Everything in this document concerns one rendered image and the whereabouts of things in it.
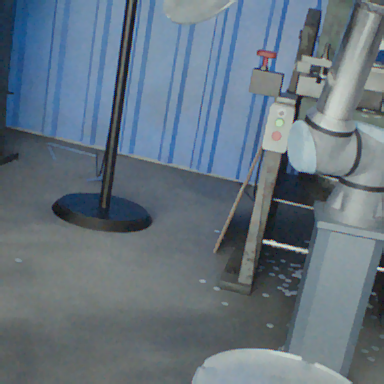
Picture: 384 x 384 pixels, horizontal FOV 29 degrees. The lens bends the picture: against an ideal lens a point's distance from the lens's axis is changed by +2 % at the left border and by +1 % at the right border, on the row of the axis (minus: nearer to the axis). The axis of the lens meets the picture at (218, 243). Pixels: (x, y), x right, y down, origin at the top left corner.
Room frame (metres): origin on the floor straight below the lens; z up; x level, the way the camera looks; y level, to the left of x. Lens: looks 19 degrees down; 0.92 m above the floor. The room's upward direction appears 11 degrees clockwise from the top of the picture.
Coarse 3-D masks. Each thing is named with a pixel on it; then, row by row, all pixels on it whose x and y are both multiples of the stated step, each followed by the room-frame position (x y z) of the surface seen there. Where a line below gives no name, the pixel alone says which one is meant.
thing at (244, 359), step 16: (224, 352) 1.11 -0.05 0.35; (240, 352) 1.14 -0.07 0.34; (256, 352) 1.15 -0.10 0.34; (272, 352) 1.16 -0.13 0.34; (224, 368) 1.07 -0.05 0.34; (240, 368) 1.08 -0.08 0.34; (256, 368) 1.09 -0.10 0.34; (272, 368) 1.10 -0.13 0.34; (288, 368) 1.12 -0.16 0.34; (320, 368) 1.14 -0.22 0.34
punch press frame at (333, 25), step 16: (336, 0) 2.69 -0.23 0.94; (352, 0) 2.68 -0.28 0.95; (336, 16) 2.69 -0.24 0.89; (336, 32) 2.69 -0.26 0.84; (320, 48) 2.69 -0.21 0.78; (336, 48) 2.69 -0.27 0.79; (304, 96) 2.36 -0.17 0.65; (304, 112) 2.28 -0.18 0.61; (368, 112) 2.28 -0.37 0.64; (272, 240) 2.28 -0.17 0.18
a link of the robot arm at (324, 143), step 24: (360, 0) 1.59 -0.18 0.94; (360, 24) 1.61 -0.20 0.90; (360, 48) 1.61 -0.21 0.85; (336, 72) 1.64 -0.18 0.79; (360, 72) 1.63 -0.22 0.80; (336, 96) 1.64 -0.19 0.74; (360, 96) 1.66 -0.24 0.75; (312, 120) 1.66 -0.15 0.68; (336, 120) 1.65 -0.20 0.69; (288, 144) 1.72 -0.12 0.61; (312, 144) 1.64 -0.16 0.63; (336, 144) 1.65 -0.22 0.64; (312, 168) 1.66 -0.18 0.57; (336, 168) 1.67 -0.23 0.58
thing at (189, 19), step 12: (168, 0) 1.82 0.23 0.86; (180, 0) 1.79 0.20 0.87; (192, 0) 1.76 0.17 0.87; (204, 0) 1.73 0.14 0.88; (216, 0) 1.71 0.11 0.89; (228, 0) 1.68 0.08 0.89; (168, 12) 1.78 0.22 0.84; (180, 12) 1.75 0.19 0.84; (192, 12) 1.73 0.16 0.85; (204, 12) 1.70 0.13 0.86; (216, 12) 1.66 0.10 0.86; (192, 24) 1.69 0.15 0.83
